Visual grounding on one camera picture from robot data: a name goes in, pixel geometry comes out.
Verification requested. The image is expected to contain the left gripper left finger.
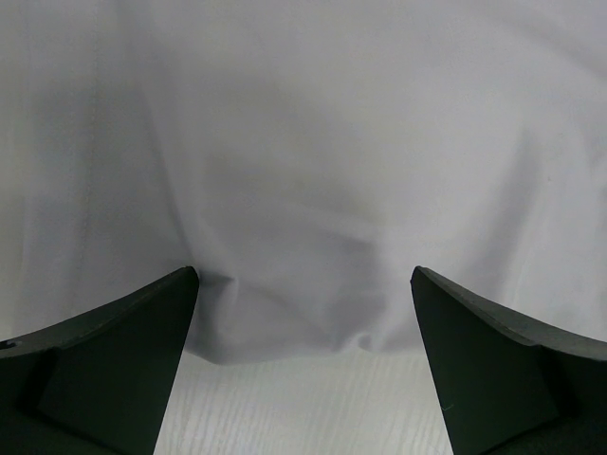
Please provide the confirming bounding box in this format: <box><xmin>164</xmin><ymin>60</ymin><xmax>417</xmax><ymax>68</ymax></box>
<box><xmin>1</xmin><ymin>267</ymin><xmax>197</xmax><ymax>454</ymax></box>

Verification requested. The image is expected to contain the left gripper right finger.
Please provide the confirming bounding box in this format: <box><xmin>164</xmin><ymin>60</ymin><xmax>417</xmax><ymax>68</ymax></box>
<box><xmin>411</xmin><ymin>266</ymin><xmax>606</xmax><ymax>454</ymax></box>

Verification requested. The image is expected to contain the white t shirt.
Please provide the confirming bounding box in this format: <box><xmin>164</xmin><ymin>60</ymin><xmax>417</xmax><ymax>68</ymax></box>
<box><xmin>1</xmin><ymin>1</ymin><xmax>606</xmax><ymax>363</ymax></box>

